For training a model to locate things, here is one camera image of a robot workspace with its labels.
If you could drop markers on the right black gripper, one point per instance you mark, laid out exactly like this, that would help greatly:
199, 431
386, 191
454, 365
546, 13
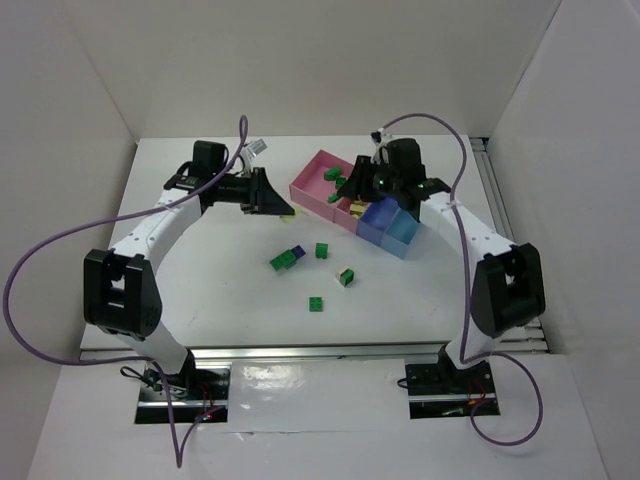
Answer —
369, 179

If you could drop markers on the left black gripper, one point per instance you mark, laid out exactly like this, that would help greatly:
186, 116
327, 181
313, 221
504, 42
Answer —
255, 191

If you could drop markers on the long green lego brick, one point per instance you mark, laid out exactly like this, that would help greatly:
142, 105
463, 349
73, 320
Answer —
283, 261

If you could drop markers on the green curved lego brick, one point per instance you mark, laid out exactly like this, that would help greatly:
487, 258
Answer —
347, 278

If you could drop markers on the yellow lego front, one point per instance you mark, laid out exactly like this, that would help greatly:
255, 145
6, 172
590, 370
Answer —
357, 209

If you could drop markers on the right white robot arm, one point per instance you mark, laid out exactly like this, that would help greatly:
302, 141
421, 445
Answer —
467, 234

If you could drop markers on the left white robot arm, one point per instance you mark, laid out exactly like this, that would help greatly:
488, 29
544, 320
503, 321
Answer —
120, 293

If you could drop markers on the small pink container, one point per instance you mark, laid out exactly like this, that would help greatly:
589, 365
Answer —
343, 218

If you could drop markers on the large pink container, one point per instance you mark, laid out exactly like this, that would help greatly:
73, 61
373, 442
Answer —
309, 189

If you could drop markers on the purple lego brick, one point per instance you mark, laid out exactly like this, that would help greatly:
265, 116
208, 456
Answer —
298, 251

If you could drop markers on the light blue container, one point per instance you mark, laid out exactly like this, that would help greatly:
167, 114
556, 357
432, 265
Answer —
399, 235

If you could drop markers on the green square lego brick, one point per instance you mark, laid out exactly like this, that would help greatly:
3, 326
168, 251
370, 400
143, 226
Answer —
321, 250

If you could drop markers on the green lego front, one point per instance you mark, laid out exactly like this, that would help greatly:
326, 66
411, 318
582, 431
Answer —
316, 304

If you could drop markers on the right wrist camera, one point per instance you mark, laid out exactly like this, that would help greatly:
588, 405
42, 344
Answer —
380, 137

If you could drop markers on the aluminium rail front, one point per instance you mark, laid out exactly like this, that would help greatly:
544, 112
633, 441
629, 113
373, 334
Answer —
316, 352

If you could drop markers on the aluminium rail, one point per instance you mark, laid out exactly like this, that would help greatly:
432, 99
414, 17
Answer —
316, 352
505, 235

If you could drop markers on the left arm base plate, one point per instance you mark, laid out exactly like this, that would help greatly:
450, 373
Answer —
207, 397

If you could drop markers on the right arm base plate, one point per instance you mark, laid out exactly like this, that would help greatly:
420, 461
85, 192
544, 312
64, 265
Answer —
431, 397

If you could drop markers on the aluminium rail right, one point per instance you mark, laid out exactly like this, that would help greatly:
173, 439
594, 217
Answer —
505, 235

